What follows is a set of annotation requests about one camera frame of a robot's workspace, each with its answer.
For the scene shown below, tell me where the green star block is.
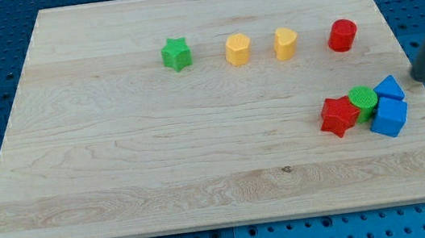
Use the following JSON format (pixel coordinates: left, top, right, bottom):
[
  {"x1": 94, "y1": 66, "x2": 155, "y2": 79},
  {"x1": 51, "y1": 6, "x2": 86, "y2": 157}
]
[{"x1": 161, "y1": 37, "x2": 193, "y2": 72}]

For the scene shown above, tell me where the yellow hexagon block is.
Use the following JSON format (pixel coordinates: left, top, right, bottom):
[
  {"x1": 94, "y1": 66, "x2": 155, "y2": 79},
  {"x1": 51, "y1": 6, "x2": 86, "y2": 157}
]
[{"x1": 225, "y1": 33, "x2": 251, "y2": 66}]

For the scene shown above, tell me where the yellow heart block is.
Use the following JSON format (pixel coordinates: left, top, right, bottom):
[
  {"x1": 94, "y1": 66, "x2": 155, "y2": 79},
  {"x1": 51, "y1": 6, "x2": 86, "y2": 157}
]
[{"x1": 273, "y1": 27, "x2": 298, "y2": 61}]

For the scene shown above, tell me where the red star block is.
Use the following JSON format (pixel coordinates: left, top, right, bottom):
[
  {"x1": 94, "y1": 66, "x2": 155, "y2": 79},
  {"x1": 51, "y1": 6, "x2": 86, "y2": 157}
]
[{"x1": 321, "y1": 95, "x2": 361, "y2": 137}]

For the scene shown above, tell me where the green cylinder block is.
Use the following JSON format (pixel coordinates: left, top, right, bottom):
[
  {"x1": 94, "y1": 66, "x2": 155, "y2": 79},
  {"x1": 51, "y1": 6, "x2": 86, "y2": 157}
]
[{"x1": 348, "y1": 86, "x2": 378, "y2": 124}]

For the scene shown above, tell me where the red cylinder block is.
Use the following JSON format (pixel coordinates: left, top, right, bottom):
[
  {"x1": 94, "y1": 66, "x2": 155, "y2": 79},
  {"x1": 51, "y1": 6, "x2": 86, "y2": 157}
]
[{"x1": 327, "y1": 19, "x2": 357, "y2": 52}]

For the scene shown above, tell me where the blue cube block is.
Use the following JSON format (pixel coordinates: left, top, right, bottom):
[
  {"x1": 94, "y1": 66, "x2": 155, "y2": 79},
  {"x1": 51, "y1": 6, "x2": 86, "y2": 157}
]
[{"x1": 370, "y1": 97, "x2": 408, "y2": 138}]

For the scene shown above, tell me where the blue triangle block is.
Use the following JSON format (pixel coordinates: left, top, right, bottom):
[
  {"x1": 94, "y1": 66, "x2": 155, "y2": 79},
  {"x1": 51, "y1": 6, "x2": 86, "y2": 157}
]
[{"x1": 374, "y1": 75, "x2": 406, "y2": 101}]

